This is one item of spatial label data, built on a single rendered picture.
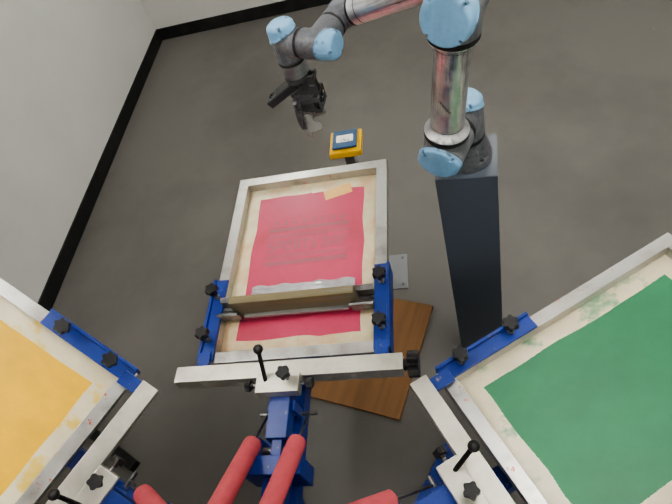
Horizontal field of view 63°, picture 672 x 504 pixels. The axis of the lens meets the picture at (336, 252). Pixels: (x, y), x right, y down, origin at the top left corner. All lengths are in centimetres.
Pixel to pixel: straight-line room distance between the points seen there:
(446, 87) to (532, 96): 250
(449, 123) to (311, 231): 77
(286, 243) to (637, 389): 116
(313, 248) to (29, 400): 96
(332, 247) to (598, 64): 259
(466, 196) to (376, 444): 128
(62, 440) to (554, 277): 220
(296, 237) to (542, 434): 102
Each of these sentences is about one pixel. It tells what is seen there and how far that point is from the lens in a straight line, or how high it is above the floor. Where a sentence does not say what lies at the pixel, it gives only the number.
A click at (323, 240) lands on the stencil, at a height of 96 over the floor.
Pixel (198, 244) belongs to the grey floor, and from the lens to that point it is 354.
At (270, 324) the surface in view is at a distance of 181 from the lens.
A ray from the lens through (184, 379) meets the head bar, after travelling 174.
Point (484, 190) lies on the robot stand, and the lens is 171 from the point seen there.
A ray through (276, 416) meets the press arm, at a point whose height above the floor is 104.
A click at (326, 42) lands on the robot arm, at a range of 143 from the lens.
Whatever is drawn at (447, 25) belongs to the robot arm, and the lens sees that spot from 121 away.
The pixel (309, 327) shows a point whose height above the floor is 96.
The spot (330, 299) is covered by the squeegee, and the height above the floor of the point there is 103.
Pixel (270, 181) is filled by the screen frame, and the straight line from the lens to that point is 217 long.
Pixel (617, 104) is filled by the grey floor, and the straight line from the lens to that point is 376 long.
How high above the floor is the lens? 241
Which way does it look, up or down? 51 degrees down
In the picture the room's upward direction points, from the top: 23 degrees counter-clockwise
